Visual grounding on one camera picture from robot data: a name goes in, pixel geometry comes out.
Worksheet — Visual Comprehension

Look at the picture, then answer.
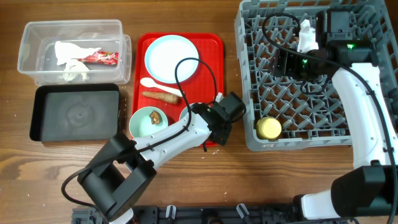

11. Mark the light blue bowl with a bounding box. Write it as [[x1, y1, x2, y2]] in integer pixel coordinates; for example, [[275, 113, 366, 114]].
[[179, 103, 194, 120]]

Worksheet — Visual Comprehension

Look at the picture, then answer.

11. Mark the yellow plastic cup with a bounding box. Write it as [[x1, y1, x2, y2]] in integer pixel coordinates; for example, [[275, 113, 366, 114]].
[[256, 117, 282, 140]]

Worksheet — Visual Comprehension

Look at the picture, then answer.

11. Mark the brown carrot-like food scrap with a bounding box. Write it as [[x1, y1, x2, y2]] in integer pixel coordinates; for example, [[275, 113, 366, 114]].
[[141, 91, 180, 105]]

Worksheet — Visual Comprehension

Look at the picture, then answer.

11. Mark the green bowl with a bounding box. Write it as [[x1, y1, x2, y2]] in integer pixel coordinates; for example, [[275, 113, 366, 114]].
[[129, 106, 169, 138]]

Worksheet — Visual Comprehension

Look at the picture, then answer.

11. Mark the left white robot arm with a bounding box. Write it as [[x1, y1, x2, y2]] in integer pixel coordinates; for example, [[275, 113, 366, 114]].
[[77, 92, 245, 223]]

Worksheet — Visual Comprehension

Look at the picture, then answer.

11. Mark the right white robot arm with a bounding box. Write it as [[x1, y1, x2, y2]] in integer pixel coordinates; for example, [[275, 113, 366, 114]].
[[270, 9, 397, 223]]

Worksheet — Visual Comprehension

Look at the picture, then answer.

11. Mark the grey dishwasher rack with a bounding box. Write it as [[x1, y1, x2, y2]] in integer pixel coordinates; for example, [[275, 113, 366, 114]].
[[234, 0, 397, 151]]

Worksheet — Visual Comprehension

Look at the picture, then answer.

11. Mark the black rectangular waste tray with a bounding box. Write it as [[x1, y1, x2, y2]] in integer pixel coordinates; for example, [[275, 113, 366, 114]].
[[29, 83, 119, 142]]

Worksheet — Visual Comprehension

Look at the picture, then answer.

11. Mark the red plastic tray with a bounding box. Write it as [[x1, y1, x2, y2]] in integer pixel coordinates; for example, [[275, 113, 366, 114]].
[[132, 32, 225, 124]]

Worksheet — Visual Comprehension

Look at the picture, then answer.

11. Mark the white plastic spoon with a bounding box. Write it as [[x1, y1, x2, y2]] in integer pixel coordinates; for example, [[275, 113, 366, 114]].
[[140, 77, 182, 97]]

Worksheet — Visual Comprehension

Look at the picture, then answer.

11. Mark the light blue round plate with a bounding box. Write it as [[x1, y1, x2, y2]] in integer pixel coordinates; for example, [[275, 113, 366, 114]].
[[144, 35, 199, 84]]

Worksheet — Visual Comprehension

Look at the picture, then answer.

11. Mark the red snack wrapper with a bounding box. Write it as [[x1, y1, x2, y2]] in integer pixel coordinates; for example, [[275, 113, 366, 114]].
[[78, 50, 119, 65]]

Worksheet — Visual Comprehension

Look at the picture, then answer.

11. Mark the clear plastic bin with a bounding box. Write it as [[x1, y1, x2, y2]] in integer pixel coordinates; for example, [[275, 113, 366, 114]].
[[17, 19, 132, 86]]

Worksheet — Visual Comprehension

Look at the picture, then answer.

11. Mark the crumpled white tissue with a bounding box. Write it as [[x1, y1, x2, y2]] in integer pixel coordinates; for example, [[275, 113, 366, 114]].
[[55, 41, 101, 82]]

